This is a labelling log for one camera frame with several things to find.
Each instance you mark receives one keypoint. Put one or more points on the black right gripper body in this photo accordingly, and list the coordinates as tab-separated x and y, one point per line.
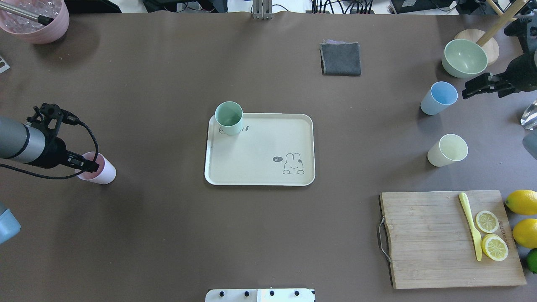
523	74

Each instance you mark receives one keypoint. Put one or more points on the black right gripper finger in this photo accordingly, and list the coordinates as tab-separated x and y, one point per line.
479	85

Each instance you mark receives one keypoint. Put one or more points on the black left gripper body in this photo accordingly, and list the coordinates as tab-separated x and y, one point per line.
55	152

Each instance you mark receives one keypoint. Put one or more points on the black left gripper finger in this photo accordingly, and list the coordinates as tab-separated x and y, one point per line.
86	165

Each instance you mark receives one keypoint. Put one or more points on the pink cup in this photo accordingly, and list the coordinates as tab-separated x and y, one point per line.
104	175

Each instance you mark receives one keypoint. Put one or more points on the blue cup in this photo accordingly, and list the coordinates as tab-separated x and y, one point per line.
439	97

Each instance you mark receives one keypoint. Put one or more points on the yellow cup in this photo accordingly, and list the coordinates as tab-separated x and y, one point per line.
449	149

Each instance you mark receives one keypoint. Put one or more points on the green cup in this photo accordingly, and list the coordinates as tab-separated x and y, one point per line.
229	116

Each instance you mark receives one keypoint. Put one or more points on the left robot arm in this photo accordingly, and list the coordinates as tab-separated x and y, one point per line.
14	138

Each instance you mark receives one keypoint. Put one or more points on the cream rabbit tray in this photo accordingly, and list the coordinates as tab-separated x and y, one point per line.
273	149

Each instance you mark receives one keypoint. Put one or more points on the green bowl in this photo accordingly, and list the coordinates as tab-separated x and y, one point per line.
463	58

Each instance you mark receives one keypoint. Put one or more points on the wooden cup stand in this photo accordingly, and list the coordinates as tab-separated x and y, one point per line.
485	39

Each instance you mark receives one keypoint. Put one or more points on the metal scoop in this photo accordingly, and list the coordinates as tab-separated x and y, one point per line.
528	119

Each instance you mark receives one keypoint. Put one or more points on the pink bowl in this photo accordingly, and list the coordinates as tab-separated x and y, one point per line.
32	31

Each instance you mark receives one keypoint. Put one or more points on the upper whole lemon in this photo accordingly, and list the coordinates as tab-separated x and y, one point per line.
523	202

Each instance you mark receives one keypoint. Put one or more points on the whole lemon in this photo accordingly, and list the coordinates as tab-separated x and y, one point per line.
525	233
523	202

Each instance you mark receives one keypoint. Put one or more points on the upper lemon slice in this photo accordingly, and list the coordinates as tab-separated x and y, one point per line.
486	221

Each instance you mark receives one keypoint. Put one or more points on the lemon slice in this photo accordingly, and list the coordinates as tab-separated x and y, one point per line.
486	221
494	247

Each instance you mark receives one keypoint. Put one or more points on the grey folded cloth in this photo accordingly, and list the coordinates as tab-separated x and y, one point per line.
340	58

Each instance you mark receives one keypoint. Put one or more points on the lower whole lemon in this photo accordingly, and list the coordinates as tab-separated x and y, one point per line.
525	233

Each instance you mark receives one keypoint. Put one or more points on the yellow plastic knife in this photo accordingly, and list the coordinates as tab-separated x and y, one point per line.
476	235

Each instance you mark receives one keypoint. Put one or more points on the wooden cutting board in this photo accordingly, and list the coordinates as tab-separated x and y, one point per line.
430	244

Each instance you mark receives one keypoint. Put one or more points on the lower lemon slice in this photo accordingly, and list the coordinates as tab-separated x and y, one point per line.
494	247

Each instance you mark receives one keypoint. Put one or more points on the green lime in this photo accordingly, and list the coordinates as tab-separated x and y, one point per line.
531	261

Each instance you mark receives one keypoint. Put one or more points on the white wire rack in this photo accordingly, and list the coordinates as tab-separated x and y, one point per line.
3	65

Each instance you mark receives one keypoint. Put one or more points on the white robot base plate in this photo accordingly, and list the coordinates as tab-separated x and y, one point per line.
261	295

